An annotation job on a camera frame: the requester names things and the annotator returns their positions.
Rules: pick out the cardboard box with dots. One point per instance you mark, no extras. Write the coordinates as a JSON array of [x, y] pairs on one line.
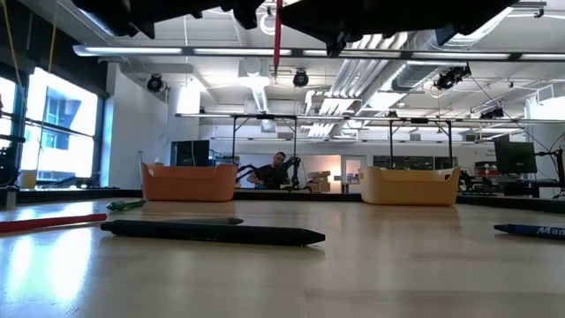
[[320, 185], [321, 175]]

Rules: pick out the black pen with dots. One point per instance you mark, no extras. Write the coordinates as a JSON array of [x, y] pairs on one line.
[[212, 233]]

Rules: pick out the green pen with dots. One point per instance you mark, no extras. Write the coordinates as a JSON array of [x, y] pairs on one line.
[[125, 205]]

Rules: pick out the yellow container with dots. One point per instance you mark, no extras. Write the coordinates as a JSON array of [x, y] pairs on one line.
[[28, 180]]

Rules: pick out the yellow plastic bin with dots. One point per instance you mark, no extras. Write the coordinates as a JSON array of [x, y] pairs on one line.
[[410, 187]]

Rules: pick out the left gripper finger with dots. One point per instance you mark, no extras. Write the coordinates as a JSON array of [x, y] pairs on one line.
[[249, 13], [309, 17]]

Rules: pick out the red pencil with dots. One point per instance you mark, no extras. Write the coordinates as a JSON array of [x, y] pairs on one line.
[[53, 223]]

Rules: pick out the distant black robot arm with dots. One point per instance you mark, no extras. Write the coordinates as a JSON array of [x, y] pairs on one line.
[[291, 170], [247, 170]]

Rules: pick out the silver ventilation duct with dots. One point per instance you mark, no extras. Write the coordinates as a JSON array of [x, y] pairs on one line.
[[424, 66]]

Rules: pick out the grey crayon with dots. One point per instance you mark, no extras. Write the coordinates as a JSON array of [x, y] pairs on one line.
[[220, 220]]

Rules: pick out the person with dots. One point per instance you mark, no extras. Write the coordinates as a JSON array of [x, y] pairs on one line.
[[269, 173]]

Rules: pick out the dark machine silhouette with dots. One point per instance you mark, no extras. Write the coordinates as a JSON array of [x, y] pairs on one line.
[[5, 170]]

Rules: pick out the large window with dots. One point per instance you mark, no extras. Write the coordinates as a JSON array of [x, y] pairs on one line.
[[66, 154]]

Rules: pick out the long ceiling light bar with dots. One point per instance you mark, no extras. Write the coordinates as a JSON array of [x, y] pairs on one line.
[[176, 51]]

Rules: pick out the black ceiling camera cluster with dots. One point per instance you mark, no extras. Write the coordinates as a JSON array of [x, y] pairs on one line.
[[448, 79]]

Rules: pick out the orange plastic bin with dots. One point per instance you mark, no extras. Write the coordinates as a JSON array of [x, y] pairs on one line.
[[190, 183]]

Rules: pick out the black computer monitor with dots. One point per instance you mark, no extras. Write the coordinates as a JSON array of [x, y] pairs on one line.
[[514, 156]]

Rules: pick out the blue crayon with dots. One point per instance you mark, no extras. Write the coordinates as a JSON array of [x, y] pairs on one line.
[[534, 231]]

